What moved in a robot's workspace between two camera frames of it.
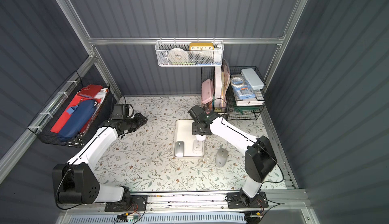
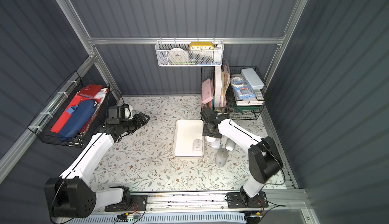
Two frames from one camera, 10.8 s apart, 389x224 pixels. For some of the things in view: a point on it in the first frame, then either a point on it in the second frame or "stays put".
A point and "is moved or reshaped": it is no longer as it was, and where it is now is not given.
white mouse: x=200 y=137 -> x=210 y=139
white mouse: x=221 y=157 stays put
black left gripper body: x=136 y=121 stays put
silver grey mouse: x=179 y=149 is moved or reshaped
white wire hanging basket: x=189 y=53 stays put
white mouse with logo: x=197 y=147 stays put
